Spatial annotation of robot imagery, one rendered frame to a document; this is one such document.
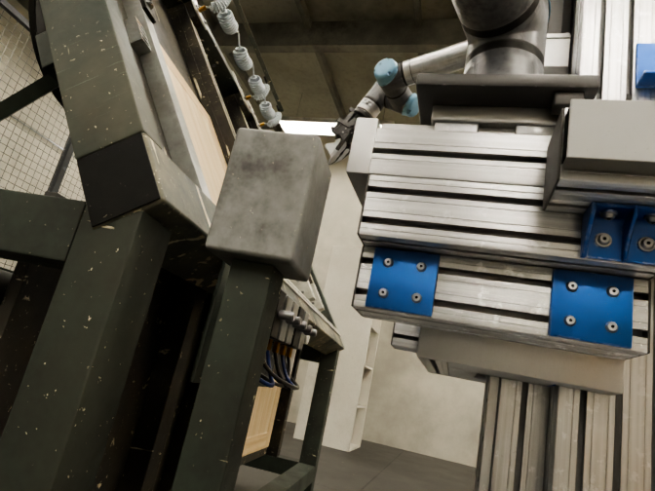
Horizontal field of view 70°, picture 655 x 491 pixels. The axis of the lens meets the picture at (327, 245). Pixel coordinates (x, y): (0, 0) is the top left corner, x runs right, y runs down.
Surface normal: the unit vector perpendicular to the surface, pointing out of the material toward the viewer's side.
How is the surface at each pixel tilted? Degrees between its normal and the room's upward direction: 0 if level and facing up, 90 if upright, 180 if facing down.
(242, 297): 90
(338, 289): 90
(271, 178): 90
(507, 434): 90
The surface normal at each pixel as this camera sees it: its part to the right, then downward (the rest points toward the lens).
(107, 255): -0.14, -0.30
